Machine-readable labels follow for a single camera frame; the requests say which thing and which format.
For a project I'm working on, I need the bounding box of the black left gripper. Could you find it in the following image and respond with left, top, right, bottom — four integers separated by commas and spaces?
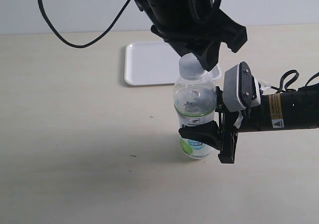
135, 0, 247, 71

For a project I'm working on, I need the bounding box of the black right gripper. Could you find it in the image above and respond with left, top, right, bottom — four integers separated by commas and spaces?
178, 87, 271, 164

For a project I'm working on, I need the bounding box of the clear plastic water bottle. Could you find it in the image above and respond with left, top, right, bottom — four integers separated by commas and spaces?
173, 71, 217, 159

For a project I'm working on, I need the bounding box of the white bottle cap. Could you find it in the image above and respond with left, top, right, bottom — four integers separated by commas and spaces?
179, 53, 206, 80

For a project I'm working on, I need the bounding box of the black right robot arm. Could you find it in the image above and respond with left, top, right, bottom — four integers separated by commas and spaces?
178, 84, 319, 164

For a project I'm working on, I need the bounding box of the white rectangular tray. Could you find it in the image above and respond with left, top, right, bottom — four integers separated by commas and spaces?
124, 40, 222, 86

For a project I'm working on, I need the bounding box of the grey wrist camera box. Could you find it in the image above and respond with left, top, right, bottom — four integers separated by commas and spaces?
222, 61, 271, 112

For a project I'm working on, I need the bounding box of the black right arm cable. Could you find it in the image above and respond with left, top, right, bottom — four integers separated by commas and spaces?
270, 70, 319, 92

